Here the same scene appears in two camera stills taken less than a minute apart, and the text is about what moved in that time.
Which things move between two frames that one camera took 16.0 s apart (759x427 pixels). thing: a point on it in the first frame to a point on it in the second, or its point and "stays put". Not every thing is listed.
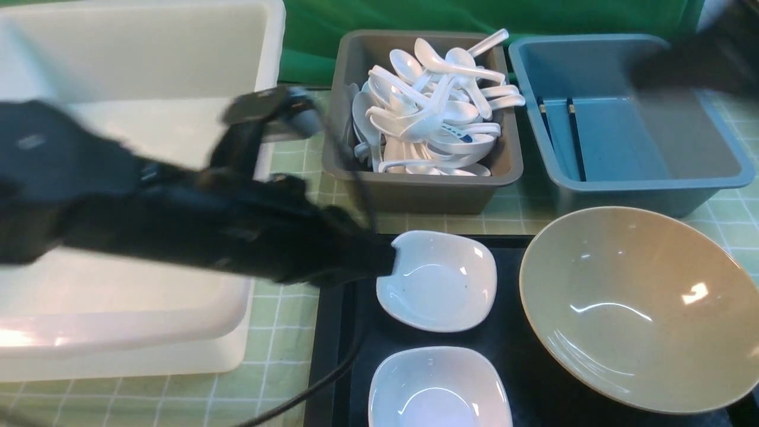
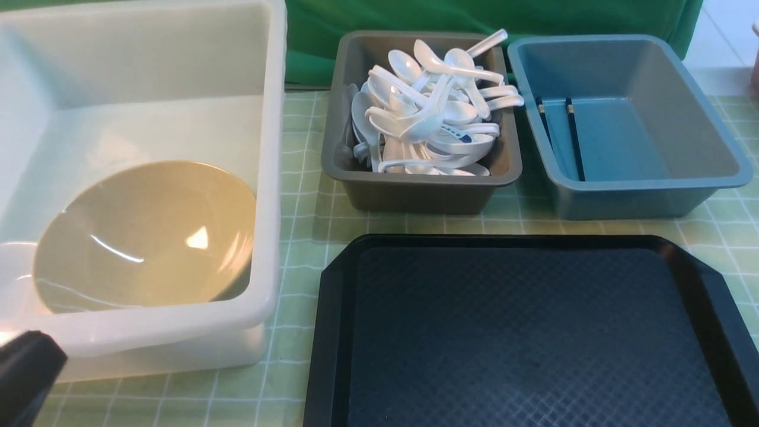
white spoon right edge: [514, 101] stays put
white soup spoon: [427, 56] stays put
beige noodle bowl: [641, 311] to [145, 233]
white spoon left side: [368, 128] stays put
